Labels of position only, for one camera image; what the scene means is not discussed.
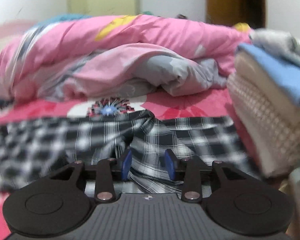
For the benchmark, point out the black white plaid pants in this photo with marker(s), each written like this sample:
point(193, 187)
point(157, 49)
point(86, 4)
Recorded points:
point(31, 149)

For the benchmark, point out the pink blue patterned duvet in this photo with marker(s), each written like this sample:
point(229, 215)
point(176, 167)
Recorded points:
point(122, 56)

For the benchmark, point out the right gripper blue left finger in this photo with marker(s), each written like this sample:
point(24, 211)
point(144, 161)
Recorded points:
point(125, 164)

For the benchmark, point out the pink floral bed blanket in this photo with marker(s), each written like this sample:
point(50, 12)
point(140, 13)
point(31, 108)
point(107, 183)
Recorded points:
point(214, 102)

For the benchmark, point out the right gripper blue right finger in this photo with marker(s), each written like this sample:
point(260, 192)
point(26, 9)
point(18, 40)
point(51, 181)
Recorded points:
point(171, 164)

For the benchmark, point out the beige blue folded bedding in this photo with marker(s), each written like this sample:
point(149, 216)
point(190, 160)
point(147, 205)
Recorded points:
point(265, 92)

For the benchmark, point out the brown wooden door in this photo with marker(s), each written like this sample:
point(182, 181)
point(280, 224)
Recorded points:
point(231, 12)

